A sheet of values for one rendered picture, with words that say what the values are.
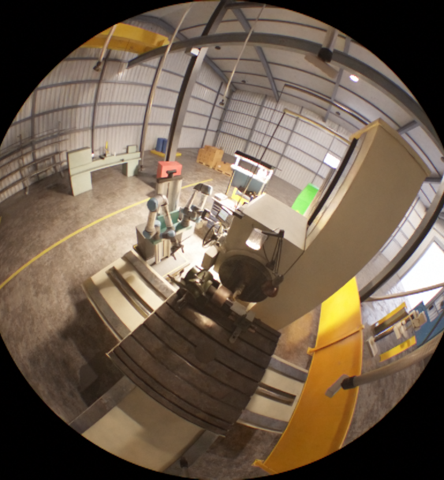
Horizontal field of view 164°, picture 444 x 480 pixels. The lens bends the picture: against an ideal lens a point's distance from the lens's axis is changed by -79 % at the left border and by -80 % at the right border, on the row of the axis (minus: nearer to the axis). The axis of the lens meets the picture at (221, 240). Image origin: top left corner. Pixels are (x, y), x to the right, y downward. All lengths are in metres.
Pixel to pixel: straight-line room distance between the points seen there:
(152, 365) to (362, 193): 2.00
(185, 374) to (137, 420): 0.92
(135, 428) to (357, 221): 2.68
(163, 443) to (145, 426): 0.27
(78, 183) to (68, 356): 4.87
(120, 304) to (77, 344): 1.27
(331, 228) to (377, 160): 0.60
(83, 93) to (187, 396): 10.29
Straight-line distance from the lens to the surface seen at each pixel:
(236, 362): 1.57
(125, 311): 1.93
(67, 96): 9.60
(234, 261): 1.42
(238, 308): 1.44
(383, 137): 1.26
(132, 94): 10.63
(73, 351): 2.91
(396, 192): 1.30
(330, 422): 2.57
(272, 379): 2.10
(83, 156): 5.83
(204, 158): 9.53
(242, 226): 1.32
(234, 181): 3.68
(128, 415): 2.06
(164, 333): 1.50
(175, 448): 2.17
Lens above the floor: 2.46
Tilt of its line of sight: 39 degrees down
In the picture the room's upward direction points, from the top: 21 degrees clockwise
